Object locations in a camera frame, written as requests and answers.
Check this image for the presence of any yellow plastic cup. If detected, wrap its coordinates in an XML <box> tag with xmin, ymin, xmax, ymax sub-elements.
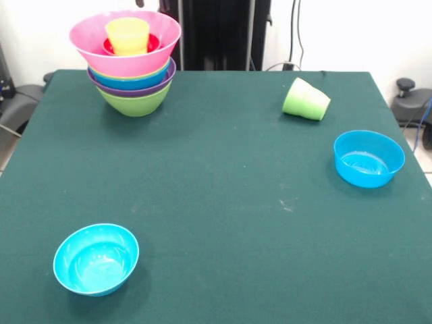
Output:
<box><xmin>113</xmin><ymin>45</ymin><xmax>149</xmax><ymax>57</ymax></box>
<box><xmin>104</xmin><ymin>17</ymin><xmax>151</xmax><ymax>50</ymax></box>

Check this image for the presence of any red plastic bowl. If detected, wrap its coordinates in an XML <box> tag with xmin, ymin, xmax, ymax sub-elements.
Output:
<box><xmin>102</xmin><ymin>32</ymin><xmax>161</xmax><ymax>57</ymax></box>

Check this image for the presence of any large pink plastic bowl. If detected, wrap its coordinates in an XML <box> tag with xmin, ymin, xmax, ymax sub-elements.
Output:
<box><xmin>69</xmin><ymin>9</ymin><xmax>182</xmax><ymax>78</ymax></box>

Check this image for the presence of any green plastic bowl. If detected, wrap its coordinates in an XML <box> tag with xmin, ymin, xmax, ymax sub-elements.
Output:
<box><xmin>96</xmin><ymin>82</ymin><xmax>173</xmax><ymax>117</ymax></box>
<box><xmin>89</xmin><ymin>59</ymin><xmax>171</xmax><ymax>80</ymax></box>

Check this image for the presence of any large blue plastic bowl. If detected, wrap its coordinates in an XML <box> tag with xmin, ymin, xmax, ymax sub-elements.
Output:
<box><xmin>91</xmin><ymin>60</ymin><xmax>171</xmax><ymax>91</ymax></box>

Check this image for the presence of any purple plastic bowl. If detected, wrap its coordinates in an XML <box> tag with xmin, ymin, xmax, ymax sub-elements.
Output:
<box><xmin>86</xmin><ymin>57</ymin><xmax>178</xmax><ymax>99</ymax></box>

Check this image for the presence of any green plastic cup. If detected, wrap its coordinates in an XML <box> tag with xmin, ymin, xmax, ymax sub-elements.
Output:
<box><xmin>303</xmin><ymin>84</ymin><xmax>331</xmax><ymax>122</ymax></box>
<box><xmin>281</xmin><ymin>77</ymin><xmax>320</xmax><ymax>117</ymax></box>

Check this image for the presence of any translucent blue plastic bowl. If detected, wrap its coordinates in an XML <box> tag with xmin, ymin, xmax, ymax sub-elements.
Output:
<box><xmin>333</xmin><ymin>130</ymin><xmax>406</xmax><ymax>189</ymax></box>

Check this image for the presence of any small light blue bowl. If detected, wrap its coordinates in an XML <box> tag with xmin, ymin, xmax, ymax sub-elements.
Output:
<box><xmin>53</xmin><ymin>222</ymin><xmax>140</xmax><ymax>298</ymax></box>

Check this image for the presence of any black equipment base with knob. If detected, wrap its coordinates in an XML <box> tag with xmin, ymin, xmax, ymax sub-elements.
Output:
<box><xmin>390</xmin><ymin>78</ymin><xmax>432</xmax><ymax>128</ymax></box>

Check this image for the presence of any dark green tablecloth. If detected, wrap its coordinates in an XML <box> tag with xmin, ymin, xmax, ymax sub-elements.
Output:
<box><xmin>0</xmin><ymin>69</ymin><xmax>432</xmax><ymax>324</ymax></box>

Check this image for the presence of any black wall cable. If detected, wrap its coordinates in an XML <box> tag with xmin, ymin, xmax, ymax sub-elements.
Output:
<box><xmin>288</xmin><ymin>0</ymin><xmax>306</xmax><ymax>70</ymax></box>

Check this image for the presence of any blue cable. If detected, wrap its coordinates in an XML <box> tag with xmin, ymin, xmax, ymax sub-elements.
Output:
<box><xmin>413</xmin><ymin>97</ymin><xmax>432</xmax><ymax>149</ymax></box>

